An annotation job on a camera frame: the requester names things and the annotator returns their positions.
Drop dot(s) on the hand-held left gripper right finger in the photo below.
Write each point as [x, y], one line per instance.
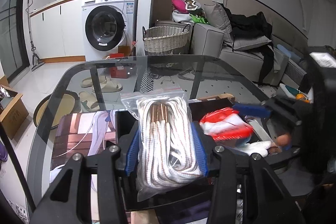
[200, 153]

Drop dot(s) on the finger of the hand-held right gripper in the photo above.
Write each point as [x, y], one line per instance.
[252, 109]

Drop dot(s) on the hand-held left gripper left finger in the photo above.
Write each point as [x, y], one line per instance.
[131, 155]

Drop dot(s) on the black cardboard box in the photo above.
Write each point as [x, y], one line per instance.
[123, 127]

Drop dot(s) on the red plastic bag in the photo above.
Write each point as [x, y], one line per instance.
[225, 124]

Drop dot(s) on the bagged white shoelaces copper tips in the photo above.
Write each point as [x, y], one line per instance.
[162, 150]

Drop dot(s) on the orange fruit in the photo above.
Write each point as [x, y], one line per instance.
[300, 96]

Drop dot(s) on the white cloth item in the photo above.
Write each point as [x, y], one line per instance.
[256, 148]

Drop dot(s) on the grey flat pillow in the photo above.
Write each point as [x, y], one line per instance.
[250, 43]

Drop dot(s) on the beige slipper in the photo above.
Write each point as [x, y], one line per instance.
[105, 85]
[89, 102]

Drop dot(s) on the grey sofa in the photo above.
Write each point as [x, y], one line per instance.
[207, 40]

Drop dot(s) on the black jacket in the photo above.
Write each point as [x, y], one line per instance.
[249, 24]

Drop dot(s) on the red box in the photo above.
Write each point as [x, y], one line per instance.
[119, 66]

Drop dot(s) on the grey upright pillow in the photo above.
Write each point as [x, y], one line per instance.
[218, 22]

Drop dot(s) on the green bag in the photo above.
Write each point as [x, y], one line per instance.
[199, 19]

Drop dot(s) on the wicker basket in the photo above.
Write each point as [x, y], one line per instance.
[165, 40]

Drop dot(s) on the white cloth pile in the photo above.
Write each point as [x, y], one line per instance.
[181, 18]

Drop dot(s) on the plush mask toy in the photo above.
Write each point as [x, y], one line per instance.
[191, 3]

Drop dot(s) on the brown cardboard box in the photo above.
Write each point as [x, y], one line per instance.
[13, 113]

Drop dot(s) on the pink cloth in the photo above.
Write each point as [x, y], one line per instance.
[179, 5]

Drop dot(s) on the grey mop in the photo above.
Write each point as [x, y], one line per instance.
[35, 61]

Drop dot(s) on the white washing machine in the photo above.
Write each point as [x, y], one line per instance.
[109, 22]

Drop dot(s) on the white kitchen cabinet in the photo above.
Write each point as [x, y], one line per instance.
[60, 29]

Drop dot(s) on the glass sliding door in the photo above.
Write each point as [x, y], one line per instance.
[10, 29]

